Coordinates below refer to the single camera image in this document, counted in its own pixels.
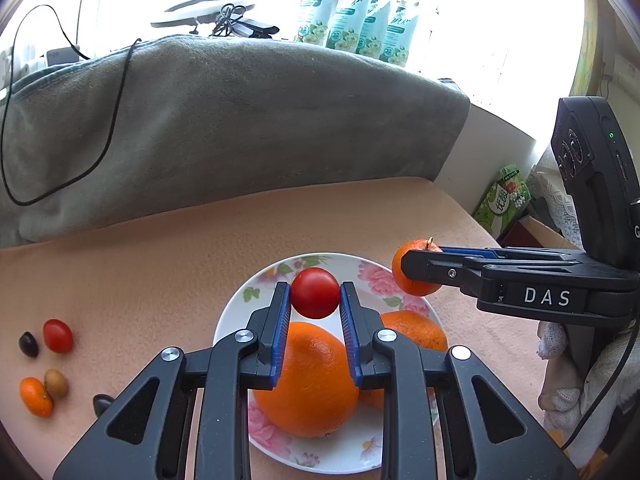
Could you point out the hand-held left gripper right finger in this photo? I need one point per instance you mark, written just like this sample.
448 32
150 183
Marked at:
350 335

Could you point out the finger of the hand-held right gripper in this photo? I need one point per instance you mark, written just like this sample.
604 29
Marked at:
435 270
480 251

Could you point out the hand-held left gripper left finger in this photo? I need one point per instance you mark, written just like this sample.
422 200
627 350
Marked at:
282 330

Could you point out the red cherry tomato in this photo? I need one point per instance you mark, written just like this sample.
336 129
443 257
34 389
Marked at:
315 292
57 335

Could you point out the large smooth orange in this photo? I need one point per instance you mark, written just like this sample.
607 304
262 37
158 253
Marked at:
310 380

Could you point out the large spotted orange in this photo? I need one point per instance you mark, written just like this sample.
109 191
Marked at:
420 332

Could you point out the floral white plate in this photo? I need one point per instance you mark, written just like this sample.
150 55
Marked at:
325 452

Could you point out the dark grape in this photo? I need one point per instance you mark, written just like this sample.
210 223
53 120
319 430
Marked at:
28 344
100 402

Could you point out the brown longan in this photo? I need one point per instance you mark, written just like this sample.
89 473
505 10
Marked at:
56 382

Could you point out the small mandarin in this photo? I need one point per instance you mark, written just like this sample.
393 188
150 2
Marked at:
36 396

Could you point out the person's right hand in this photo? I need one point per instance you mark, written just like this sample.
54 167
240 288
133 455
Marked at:
555 345

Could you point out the white lace cloth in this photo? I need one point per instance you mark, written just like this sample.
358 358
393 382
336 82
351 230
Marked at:
560 205

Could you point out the green carton box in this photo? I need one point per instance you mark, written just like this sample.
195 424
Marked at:
500 205

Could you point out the red cardboard box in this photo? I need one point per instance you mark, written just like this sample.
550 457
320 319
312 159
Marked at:
530 230

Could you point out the grey blanket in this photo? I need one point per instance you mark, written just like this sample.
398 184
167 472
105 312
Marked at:
250 135

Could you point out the dark power adapter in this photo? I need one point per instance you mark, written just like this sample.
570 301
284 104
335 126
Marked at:
60 56

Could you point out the wall poster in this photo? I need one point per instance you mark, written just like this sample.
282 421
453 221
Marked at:
585 60

